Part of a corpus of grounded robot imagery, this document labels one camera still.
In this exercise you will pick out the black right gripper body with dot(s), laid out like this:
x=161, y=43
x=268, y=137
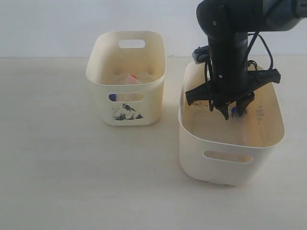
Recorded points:
x=229, y=75

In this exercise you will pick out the blue cap tube front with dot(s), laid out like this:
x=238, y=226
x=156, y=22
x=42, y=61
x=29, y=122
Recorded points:
x=126, y=97

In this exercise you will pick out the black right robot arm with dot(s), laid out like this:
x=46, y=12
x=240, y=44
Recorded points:
x=232, y=26

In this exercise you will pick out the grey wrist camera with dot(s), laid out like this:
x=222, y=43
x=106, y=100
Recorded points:
x=201, y=54

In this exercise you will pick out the orange cap tube back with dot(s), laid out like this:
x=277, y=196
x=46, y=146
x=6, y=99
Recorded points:
x=132, y=80

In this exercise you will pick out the blue cap tube back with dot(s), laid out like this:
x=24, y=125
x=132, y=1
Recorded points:
x=235, y=114

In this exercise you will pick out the blue cap tube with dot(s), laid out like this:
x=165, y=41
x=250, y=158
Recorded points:
x=235, y=114
x=126, y=97

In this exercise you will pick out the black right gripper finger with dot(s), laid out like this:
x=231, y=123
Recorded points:
x=241, y=106
x=224, y=110

